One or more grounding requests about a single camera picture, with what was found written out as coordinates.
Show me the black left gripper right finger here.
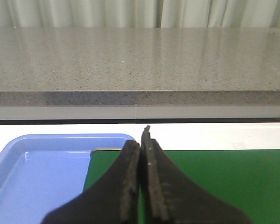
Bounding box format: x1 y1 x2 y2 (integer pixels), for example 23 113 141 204
140 126 251 224

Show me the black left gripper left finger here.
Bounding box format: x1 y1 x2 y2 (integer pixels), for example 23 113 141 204
42 140 140 224

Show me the blue plastic tray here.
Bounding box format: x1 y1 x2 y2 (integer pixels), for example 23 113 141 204
0 133 130 224

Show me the green conveyor belt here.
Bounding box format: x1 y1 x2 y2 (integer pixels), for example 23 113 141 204
83 149 280 224

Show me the grey stone countertop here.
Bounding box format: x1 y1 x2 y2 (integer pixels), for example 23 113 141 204
0 28 280 106

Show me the white pleated curtain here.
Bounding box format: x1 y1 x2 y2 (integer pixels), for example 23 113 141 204
0 0 280 28

